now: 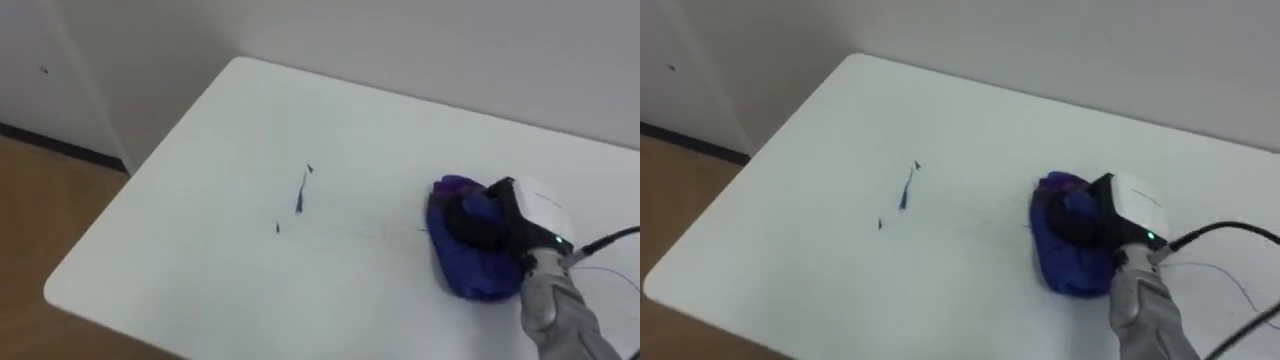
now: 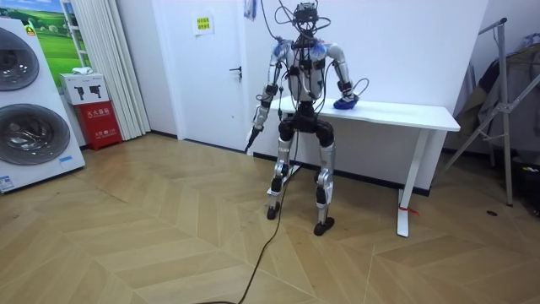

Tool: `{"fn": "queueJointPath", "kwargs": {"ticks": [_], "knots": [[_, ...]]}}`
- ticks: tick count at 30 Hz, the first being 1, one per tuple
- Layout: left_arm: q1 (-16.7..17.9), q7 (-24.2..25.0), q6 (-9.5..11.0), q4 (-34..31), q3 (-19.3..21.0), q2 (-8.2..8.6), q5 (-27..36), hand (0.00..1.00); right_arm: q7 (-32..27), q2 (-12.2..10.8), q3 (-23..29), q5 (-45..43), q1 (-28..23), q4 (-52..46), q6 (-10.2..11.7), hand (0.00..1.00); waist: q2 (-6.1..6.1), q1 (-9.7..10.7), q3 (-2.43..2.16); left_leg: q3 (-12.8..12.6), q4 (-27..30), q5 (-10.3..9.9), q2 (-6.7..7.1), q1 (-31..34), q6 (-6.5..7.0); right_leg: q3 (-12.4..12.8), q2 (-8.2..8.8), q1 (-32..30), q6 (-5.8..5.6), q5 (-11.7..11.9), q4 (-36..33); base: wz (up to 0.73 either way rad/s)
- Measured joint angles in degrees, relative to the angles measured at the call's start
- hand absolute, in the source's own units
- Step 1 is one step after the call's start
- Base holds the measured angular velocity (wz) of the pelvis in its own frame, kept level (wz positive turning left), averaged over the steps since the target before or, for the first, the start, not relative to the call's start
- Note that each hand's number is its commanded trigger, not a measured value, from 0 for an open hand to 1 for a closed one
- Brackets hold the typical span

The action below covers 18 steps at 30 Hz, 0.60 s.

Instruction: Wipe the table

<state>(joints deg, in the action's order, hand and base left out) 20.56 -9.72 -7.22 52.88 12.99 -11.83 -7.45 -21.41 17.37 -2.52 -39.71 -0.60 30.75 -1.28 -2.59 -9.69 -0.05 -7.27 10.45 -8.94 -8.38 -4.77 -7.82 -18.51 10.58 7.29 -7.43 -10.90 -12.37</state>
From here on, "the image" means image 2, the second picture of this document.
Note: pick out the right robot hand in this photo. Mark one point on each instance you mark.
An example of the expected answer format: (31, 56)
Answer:
(349, 98)

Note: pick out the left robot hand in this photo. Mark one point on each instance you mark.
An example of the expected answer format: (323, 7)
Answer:
(254, 135)

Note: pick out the blue cloth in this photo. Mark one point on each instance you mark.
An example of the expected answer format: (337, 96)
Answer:
(343, 105)

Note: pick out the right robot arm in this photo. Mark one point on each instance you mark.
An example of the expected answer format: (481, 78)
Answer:
(342, 67)

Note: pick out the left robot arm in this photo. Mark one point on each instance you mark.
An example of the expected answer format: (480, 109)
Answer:
(268, 90)

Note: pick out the white desk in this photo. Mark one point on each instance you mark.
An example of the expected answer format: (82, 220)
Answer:
(392, 113)

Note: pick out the robot body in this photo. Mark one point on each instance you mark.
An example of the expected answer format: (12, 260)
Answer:
(306, 78)

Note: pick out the white door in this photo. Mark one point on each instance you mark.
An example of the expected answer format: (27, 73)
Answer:
(202, 84)

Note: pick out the robot legs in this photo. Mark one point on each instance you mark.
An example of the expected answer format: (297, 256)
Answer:
(325, 169)

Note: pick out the yellow paper sign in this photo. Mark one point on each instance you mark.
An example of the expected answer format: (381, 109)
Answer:
(203, 23)

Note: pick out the red tie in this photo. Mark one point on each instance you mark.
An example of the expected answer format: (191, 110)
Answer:
(407, 209)

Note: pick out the grey metal clothes rack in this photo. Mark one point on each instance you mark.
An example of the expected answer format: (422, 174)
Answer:
(504, 105)

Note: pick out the red fire equipment cabinet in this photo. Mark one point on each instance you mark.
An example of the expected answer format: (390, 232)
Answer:
(99, 124)

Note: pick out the white curtain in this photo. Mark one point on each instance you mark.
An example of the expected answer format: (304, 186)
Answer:
(114, 67)

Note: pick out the hanging clothes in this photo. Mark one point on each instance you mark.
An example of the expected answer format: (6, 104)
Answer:
(523, 84)

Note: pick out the white cardboard box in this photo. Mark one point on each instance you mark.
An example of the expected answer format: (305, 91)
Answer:
(84, 88)

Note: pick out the small white object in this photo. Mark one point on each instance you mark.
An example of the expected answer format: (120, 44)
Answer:
(82, 70)

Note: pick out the black bin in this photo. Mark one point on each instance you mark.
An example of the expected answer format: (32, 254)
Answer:
(529, 186)

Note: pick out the white washing machine tower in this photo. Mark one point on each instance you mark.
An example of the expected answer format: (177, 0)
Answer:
(34, 131)

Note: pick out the white ladder frame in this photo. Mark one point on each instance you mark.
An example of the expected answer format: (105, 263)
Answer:
(76, 34)

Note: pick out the green landscape wall poster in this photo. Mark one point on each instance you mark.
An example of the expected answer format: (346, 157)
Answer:
(55, 42)

